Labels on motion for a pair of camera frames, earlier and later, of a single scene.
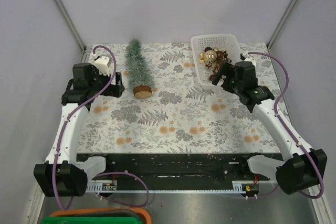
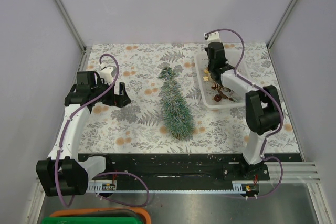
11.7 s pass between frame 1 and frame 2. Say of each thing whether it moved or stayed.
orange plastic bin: stayed
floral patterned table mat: stayed
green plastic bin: stayed
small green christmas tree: moved
